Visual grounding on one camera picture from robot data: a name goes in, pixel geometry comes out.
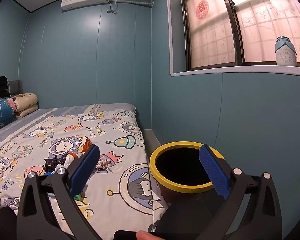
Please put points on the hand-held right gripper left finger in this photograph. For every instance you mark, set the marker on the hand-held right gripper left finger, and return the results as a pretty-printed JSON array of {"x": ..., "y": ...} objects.
[{"x": 85, "y": 170}]

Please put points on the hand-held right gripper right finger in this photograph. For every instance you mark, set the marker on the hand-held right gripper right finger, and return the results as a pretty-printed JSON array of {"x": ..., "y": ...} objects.
[{"x": 215, "y": 172}]

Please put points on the white tissue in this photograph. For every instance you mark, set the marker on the white tissue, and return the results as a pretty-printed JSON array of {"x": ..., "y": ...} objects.
[{"x": 68, "y": 161}]

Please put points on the orange snack wrapper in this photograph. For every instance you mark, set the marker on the orange snack wrapper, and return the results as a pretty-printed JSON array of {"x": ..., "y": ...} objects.
[{"x": 86, "y": 145}]

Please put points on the green plastic scrap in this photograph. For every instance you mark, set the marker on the green plastic scrap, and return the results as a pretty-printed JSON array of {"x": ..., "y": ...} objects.
[{"x": 78, "y": 198}]

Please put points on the black plastic bag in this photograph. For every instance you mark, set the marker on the black plastic bag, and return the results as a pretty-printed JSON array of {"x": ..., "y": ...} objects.
[{"x": 52, "y": 163}]

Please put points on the yellow rimmed trash bin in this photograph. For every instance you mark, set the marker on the yellow rimmed trash bin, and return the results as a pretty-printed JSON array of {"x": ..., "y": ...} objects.
[{"x": 152, "y": 166}]

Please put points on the person's right hand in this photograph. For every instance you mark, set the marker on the person's right hand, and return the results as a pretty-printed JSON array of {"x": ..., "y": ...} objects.
[{"x": 145, "y": 236}]

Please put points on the cartoon printed bed sheet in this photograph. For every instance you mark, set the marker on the cartoon printed bed sheet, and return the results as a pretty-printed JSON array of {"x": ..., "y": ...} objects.
[{"x": 125, "y": 160}]

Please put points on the beige folded pillows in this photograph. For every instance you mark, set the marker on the beige folded pillows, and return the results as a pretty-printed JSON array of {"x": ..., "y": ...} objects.
[{"x": 26, "y": 103}]

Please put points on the blue floral folded quilt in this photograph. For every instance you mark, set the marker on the blue floral folded quilt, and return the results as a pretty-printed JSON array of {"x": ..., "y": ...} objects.
[{"x": 1, "y": 112}]

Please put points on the grey padded headboard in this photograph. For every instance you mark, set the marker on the grey padded headboard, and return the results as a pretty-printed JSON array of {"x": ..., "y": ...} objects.
[{"x": 15, "y": 86}]

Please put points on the dark framed window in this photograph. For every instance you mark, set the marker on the dark framed window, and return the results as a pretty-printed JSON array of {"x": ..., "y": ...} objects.
[{"x": 212, "y": 42}]

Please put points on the pale blue cartoon bottle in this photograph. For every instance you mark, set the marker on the pale blue cartoon bottle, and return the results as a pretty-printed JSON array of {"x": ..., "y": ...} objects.
[{"x": 286, "y": 52}]

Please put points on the red paper cutout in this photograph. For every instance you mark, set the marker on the red paper cutout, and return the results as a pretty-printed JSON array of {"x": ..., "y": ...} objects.
[{"x": 203, "y": 10}]

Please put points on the wrapped air conditioner pipe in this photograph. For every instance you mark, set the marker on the wrapped air conditioner pipe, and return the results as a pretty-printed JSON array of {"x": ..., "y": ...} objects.
[{"x": 135, "y": 3}]

